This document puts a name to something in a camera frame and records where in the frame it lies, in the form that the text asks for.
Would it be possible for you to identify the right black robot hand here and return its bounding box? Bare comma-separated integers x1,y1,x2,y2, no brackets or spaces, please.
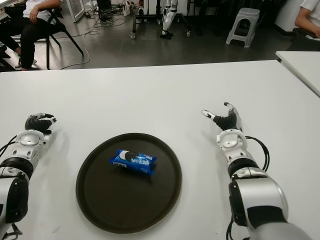
200,101,244,133

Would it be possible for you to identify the round dark brown tray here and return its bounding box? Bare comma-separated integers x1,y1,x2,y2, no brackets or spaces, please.
75,132,183,235

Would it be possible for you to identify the blue Oreo cookie packet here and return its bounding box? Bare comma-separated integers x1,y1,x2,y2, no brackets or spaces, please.
109,148,158,176

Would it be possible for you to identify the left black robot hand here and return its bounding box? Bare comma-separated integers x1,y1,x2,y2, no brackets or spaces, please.
24,112,58,136

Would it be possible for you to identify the white side table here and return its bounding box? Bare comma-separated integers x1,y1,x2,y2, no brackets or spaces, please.
275,50,320,98

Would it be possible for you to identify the black armchair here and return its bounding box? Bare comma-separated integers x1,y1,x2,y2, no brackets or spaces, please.
287,27,320,52

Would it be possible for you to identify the black folding chair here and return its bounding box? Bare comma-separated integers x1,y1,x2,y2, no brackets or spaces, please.
37,4,85,70

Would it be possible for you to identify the black wheeled gantry frame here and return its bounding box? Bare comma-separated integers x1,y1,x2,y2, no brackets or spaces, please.
129,0,193,40

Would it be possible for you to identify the white humanoid robot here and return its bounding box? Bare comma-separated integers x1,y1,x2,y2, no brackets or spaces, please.
159,0,180,40

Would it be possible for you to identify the person in black trousers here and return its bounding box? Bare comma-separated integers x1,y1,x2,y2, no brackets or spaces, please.
0,0,61,70

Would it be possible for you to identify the person in white shirt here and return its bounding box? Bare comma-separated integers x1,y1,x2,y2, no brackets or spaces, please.
294,0,320,41

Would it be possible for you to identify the grey plastic stool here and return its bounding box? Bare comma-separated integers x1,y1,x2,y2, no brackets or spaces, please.
225,7,261,48

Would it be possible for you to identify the white floor cable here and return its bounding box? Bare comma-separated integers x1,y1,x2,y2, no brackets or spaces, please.
59,14,131,70

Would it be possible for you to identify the white framed glass panel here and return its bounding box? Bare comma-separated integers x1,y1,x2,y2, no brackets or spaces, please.
66,0,86,24

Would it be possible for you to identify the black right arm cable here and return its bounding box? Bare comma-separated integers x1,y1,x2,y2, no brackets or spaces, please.
226,136,271,240

